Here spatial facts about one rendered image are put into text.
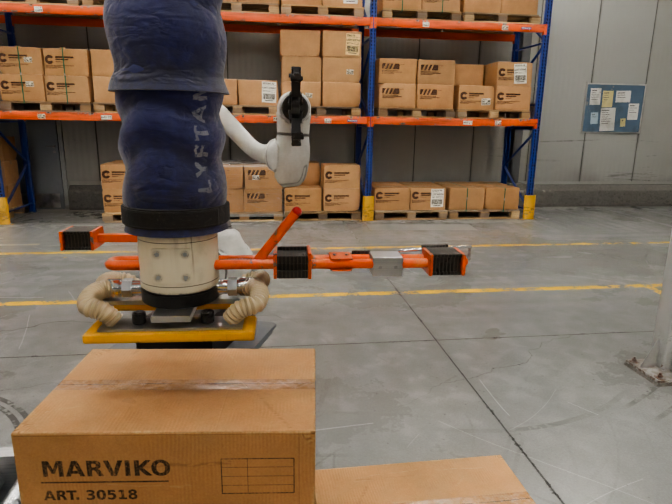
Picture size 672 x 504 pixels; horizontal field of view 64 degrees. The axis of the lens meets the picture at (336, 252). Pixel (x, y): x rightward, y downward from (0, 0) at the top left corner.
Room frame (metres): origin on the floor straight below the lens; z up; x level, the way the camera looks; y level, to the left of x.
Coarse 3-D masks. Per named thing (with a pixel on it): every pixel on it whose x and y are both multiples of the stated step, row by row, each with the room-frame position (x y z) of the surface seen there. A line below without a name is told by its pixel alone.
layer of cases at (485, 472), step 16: (384, 464) 1.41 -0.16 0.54; (400, 464) 1.41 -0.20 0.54; (416, 464) 1.41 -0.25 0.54; (432, 464) 1.41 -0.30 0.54; (448, 464) 1.41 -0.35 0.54; (464, 464) 1.41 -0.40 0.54; (480, 464) 1.41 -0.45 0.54; (496, 464) 1.41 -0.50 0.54; (320, 480) 1.33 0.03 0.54; (336, 480) 1.33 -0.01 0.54; (352, 480) 1.33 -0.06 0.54; (368, 480) 1.33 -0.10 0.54; (384, 480) 1.33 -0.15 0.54; (400, 480) 1.33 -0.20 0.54; (416, 480) 1.33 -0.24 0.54; (432, 480) 1.33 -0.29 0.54; (448, 480) 1.34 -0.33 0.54; (464, 480) 1.34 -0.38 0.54; (480, 480) 1.34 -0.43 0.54; (496, 480) 1.34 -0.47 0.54; (512, 480) 1.34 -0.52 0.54; (320, 496) 1.26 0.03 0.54; (336, 496) 1.26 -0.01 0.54; (352, 496) 1.26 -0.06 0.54; (368, 496) 1.26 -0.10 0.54; (384, 496) 1.26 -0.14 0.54; (400, 496) 1.27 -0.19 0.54; (416, 496) 1.27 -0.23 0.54; (432, 496) 1.27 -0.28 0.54; (448, 496) 1.27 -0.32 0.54; (464, 496) 1.27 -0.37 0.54; (480, 496) 1.27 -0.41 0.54; (496, 496) 1.27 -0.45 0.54; (512, 496) 1.27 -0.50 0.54; (528, 496) 1.27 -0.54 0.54
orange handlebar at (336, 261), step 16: (112, 240) 1.37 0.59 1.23; (128, 240) 1.38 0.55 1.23; (128, 256) 1.15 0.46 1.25; (224, 256) 1.17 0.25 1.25; (240, 256) 1.17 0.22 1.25; (272, 256) 1.18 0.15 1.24; (320, 256) 1.19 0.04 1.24; (336, 256) 1.17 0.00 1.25; (352, 256) 1.20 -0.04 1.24; (368, 256) 1.20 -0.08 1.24; (416, 256) 1.21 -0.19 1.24
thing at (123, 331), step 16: (128, 320) 1.06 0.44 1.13; (144, 320) 1.04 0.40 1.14; (192, 320) 1.06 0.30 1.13; (208, 320) 1.04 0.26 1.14; (224, 320) 1.07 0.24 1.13; (256, 320) 1.11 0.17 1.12; (96, 336) 0.99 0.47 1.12; (112, 336) 0.99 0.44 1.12; (128, 336) 0.99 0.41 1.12; (144, 336) 1.00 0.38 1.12; (160, 336) 1.00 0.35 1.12; (176, 336) 1.00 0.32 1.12; (192, 336) 1.01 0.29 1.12; (208, 336) 1.01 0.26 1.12; (224, 336) 1.01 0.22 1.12; (240, 336) 1.02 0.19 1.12
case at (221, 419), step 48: (96, 384) 1.13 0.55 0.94; (144, 384) 1.13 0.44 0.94; (192, 384) 1.14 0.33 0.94; (240, 384) 1.14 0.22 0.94; (288, 384) 1.14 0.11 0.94; (48, 432) 0.93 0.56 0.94; (96, 432) 0.94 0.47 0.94; (144, 432) 0.94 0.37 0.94; (192, 432) 0.94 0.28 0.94; (240, 432) 0.95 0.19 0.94; (288, 432) 0.95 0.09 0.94; (48, 480) 0.93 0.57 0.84; (96, 480) 0.93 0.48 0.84; (144, 480) 0.94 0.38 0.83; (192, 480) 0.94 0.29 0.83; (240, 480) 0.94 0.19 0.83; (288, 480) 0.95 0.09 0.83
